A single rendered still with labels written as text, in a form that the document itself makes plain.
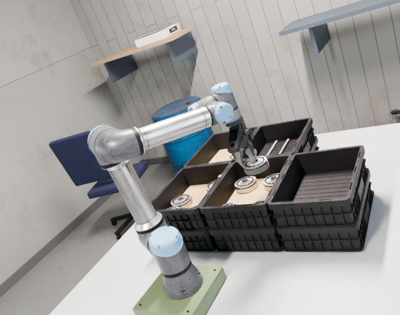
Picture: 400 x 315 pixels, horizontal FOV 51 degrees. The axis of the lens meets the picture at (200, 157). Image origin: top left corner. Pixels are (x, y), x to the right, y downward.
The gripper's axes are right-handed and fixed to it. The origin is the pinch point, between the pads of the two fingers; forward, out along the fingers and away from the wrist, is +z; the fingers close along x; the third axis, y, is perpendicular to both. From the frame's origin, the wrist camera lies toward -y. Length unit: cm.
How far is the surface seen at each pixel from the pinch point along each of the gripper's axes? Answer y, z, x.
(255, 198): 1.2, 16.8, 3.3
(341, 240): -19.4, 24.8, -34.9
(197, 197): 6.1, 15.8, 35.6
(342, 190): 2.9, 18.1, -33.5
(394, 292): -37, 31, -52
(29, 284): 22, 92, 254
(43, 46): 172, -81, 266
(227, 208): -19.8, 7.2, 4.4
